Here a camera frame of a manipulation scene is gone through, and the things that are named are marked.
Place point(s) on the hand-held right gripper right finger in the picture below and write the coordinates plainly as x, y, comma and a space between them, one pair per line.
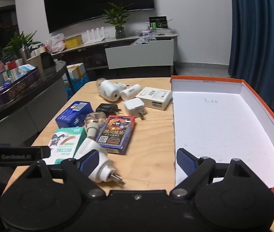
186, 162

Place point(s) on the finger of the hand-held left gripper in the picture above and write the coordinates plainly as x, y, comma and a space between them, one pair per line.
46, 151

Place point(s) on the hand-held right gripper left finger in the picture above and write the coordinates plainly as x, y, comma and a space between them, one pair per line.
90, 161

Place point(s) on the white plug-in mosquito heater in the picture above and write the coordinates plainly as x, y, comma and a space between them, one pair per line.
95, 154

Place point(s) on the teal and white box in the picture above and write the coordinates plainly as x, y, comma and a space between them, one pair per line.
64, 145

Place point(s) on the colourful card box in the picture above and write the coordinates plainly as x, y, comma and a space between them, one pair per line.
116, 134

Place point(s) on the blue box with barcode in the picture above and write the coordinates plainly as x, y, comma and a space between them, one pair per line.
73, 116

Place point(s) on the orange cardboard box lid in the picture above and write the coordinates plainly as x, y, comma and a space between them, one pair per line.
219, 130

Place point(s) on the black charger plug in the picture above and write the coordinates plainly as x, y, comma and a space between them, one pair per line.
106, 109

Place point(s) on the white labelled box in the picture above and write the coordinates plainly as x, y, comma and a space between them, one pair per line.
155, 98

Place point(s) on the dark round counter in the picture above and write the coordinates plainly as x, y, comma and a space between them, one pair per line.
30, 106

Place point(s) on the white charger plug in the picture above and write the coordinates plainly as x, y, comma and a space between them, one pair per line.
134, 107

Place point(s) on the white mosquito heater green leaf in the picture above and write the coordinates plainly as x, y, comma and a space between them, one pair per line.
110, 89

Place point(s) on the blue plastic bag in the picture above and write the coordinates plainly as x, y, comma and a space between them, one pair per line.
77, 83

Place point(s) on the small white bottle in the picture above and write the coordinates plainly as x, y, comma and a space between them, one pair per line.
130, 91

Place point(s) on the pile of medicine boxes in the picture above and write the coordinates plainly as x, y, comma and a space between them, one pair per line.
13, 70

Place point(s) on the cardboard box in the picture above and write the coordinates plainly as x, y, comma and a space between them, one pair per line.
77, 70

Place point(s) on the beige box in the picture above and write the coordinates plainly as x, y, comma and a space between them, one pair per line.
35, 64

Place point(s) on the small black box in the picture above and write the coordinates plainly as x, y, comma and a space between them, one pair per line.
47, 60

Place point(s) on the steel tumbler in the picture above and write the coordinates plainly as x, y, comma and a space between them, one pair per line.
25, 55

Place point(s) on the grey television console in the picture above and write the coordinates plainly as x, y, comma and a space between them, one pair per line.
91, 55

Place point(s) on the white plastic bag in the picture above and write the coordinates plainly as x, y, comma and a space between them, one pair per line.
55, 43

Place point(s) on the leafy potted plant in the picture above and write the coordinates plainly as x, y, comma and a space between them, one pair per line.
21, 42

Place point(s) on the yellow box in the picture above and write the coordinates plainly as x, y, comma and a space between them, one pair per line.
73, 41

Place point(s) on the white panel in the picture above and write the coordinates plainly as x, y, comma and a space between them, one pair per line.
139, 55

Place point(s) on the white router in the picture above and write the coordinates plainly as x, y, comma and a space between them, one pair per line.
94, 37

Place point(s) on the clear plastic bag clutter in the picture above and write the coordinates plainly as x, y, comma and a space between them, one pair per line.
143, 40

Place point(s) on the blue curtain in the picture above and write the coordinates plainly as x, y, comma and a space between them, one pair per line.
260, 41

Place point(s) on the black and green box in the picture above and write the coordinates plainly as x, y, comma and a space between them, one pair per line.
158, 23

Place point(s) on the potted plant dark vase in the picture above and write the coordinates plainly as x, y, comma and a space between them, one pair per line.
118, 17

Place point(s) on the black television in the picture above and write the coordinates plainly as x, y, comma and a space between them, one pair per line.
95, 2

